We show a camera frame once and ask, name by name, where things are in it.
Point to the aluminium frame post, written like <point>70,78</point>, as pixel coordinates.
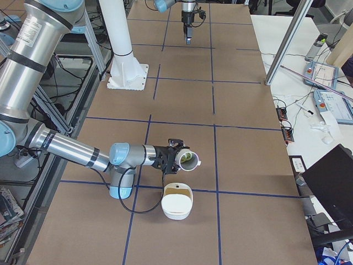
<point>294,25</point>

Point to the teach pendant upper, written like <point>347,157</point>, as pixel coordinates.
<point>322,73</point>

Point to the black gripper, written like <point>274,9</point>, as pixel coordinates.
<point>164,154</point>
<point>187,19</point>

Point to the white label box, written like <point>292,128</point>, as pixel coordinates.
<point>298,165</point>

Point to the white ribbed mug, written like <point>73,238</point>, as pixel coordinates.
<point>189,165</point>

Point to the black laptop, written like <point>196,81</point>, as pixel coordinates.
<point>330,181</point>

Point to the teach pendant lower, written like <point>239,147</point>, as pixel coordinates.
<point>339,106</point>

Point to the teach pendant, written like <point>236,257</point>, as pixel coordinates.
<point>339,106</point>
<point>322,73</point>

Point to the orange black adapter box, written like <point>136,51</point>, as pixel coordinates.
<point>281,113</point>

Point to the white pedestal column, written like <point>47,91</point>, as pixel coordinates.
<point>126,72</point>

